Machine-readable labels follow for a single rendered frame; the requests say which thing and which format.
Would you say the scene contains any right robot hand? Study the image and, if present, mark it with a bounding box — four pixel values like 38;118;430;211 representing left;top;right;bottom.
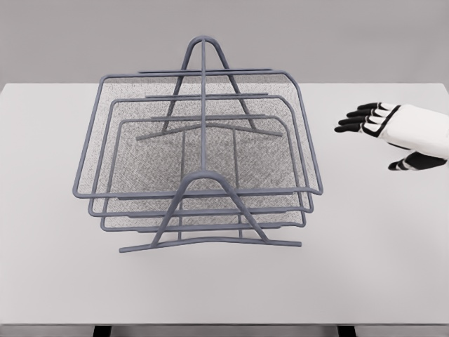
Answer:
334;102;449;172

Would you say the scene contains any small grey mesh tray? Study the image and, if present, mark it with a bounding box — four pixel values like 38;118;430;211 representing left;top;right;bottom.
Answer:
100;114;307;233

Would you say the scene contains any large grey mesh tray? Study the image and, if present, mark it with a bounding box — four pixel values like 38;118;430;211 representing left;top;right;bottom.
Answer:
72;68;324;200

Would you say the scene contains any medium grey mesh tray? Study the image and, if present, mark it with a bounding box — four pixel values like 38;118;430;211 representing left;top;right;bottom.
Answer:
88;93;314;218

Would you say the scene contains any grey wire rack frame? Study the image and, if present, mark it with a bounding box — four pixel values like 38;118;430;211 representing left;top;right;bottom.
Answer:
119;34;303;254

